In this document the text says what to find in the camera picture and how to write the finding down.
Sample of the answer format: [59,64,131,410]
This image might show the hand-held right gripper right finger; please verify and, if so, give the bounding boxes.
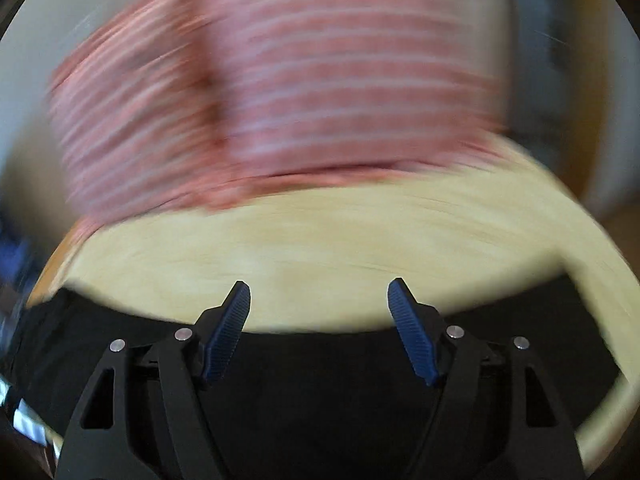
[387,277,586,480]

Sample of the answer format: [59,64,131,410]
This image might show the black cloth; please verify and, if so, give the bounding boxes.
[10,272,626,480]

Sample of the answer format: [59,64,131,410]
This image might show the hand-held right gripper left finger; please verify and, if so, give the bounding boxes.
[56,280,252,480]

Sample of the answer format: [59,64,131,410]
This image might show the pink striped pants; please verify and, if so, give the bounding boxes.
[49,0,512,245]

